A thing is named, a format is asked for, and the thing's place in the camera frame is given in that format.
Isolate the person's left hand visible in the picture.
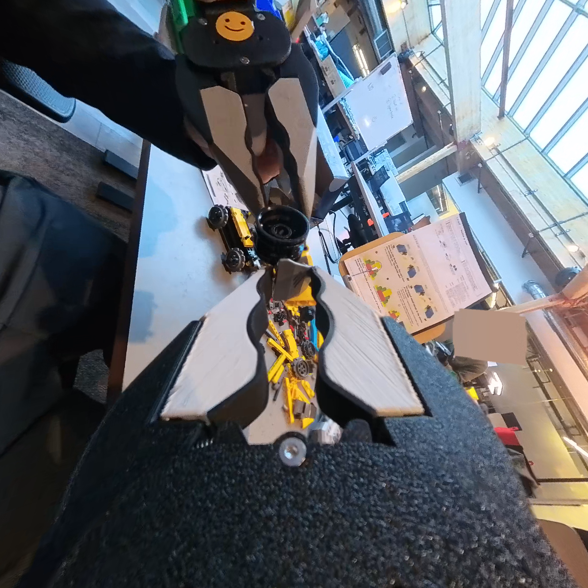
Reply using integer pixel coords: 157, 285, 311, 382
255, 138, 283, 183

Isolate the black rectangular block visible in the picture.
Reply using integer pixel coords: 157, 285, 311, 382
103, 149, 138, 180
96, 181, 134, 212

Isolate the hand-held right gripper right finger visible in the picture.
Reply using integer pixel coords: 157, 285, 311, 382
309, 266, 425, 421

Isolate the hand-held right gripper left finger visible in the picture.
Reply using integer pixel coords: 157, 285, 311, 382
160, 269, 273, 428

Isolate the green storage bin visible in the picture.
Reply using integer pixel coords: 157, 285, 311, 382
169, 0, 190, 33

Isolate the yellow black wheel brick assembly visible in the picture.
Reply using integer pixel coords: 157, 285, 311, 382
254, 205, 319, 307

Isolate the white printed paper sheet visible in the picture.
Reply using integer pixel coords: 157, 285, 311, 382
202, 168, 251, 212

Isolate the yellow toy vehicle partly built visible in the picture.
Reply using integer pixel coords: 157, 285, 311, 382
206, 203, 263, 275

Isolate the whiteboard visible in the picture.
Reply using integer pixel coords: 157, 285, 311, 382
342, 53, 414, 150

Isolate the black office chair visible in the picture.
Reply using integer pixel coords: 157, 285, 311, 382
0, 60, 76, 123

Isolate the person's dark clothed body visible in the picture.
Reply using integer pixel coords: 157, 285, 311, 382
0, 170, 134, 588

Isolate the person's left forearm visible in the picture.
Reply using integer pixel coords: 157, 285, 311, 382
0, 0, 217, 171

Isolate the colour printed instruction sheet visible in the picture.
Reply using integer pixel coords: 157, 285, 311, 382
345, 213, 494, 334

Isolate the pile of toy building bricks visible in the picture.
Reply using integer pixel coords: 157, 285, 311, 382
263, 296, 344, 445

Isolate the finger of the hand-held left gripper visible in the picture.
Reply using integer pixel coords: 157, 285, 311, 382
268, 77, 320, 220
200, 84, 268, 216

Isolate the grey desk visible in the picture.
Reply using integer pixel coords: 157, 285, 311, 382
107, 138, 350, 446

